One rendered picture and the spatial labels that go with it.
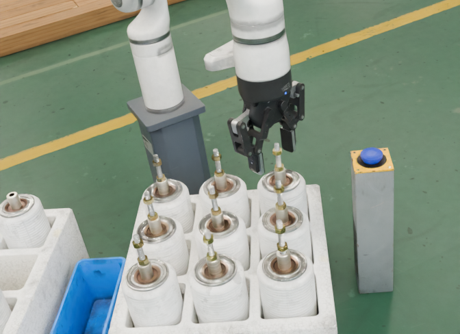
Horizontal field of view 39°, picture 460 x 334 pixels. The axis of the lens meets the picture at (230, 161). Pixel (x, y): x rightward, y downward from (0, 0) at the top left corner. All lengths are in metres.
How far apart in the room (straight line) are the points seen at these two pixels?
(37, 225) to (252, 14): 0.75
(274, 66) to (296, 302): 0.43
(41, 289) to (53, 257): 0.08
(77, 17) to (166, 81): 1.46
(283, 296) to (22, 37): 2.00
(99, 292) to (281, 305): 0.50
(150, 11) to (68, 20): 1.46
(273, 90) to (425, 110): 1.15
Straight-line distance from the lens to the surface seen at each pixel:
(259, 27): 0.82
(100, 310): 1.46
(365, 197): 1.21
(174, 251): 1.20
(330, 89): 2.09
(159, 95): 1.45
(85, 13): 2.86
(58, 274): 1.39
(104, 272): 1.42
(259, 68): 0.84
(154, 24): 1.39
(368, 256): 1.31
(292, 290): 1.07
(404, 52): 2.30
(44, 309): 1.33
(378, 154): 1.19
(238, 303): 1.11
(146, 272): 1.11
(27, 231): 1.38
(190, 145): 1.51
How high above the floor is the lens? 1.01
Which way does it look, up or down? 34 degrees down
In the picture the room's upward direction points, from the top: 10 degrees counter-clockwise
